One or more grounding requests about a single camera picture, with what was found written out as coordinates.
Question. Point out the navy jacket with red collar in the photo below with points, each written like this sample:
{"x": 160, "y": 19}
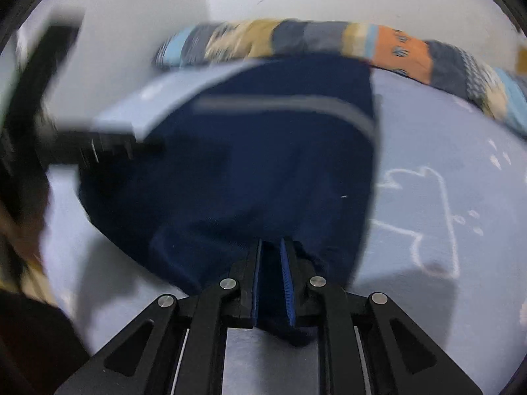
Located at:
{"x": 267, "y": 164}

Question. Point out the person's dark clothing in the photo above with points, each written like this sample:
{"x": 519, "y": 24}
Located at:
{"x": 37, "y": 345}

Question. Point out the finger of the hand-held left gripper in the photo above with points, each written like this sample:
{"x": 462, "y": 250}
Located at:
{"x": 119, "y": 148}

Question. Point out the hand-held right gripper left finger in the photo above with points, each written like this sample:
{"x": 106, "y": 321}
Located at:
{"x": 256, "y": 292}

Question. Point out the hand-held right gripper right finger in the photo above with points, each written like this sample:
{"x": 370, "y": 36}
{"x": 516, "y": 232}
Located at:
{"x": 287, "y": 288}

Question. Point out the patchwork quilt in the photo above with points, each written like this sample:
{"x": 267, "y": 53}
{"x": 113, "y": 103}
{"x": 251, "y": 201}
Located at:
{"x": 321, "y": 37}

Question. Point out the person's left forearm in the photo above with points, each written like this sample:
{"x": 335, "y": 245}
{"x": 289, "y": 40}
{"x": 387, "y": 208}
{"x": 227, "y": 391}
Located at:
{"x": 20, "y": 255}

